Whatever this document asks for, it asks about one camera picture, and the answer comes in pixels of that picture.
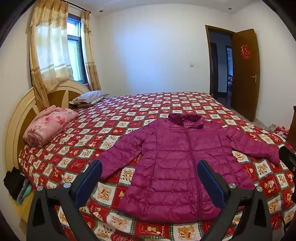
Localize red paper door decoration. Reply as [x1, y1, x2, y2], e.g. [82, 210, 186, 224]
[240, 44, 251, 60]

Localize folded pink floral blanket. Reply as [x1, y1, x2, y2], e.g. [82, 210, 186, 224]
[23, 105, 80, 147]

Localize beige sheer curtain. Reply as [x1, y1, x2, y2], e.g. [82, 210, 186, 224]
[30, 0, 74, 112]

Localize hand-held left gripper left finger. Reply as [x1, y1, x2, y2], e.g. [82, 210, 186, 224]
[26, 159, 103, 241]

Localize magenta puffer jacket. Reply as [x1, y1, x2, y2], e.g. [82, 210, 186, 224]
[97, 113, 281, 222]

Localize brown wooden cabinet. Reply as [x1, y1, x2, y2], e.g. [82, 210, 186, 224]
[286, 108, 296, 145]

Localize teal cloth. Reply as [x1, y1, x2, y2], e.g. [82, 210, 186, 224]
[16, 181, 33, 205]

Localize striped pillow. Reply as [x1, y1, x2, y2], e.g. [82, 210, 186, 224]
[69, 91, 110, 107]

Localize black cloth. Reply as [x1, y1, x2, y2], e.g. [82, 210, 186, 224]
[3, 167, 26, 202]

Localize beige patterned curtain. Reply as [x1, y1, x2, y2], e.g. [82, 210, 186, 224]
[80, 10, 102, 91]

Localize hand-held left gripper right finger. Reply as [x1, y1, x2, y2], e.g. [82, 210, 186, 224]
[197, 159, 273, 241]

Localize dark curtain rod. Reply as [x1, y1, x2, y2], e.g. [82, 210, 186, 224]
[67, 2, 91, 12]

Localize window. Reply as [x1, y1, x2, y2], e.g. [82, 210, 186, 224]
[67, 14, 85, 84]

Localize red checkered printed bedspread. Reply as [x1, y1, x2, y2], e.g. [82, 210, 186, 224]
[18, 91, 296, 241]

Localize floor clutter pile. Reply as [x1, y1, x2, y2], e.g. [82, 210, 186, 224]
[264, 124, 289, 138]

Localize brown wooden door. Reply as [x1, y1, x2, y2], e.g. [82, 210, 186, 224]
[231, 29, 260, 123]

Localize brown door frame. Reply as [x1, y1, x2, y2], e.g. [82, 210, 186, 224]
[205, 24, 234, 109]

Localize cream wooden headboard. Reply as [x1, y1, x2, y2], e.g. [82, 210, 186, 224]
[5, 80, 90, 172]

